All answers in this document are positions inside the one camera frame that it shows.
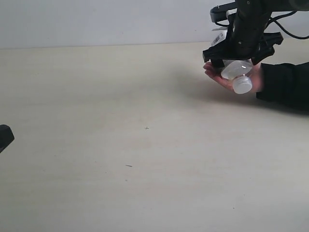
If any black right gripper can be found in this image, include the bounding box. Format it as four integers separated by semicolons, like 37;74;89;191
203;0;283;68

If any clear bottle floral white label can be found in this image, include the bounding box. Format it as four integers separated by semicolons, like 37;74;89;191
211;30;253;95

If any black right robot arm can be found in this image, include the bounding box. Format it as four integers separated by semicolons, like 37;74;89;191
203;0;309;68

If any black sleeved forearm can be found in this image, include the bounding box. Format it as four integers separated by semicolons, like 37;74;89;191
256;62;309;111

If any person's open hand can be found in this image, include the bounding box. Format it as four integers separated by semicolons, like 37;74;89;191
203;62;264;94

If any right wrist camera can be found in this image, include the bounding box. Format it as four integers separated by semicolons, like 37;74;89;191
210;2;237;23

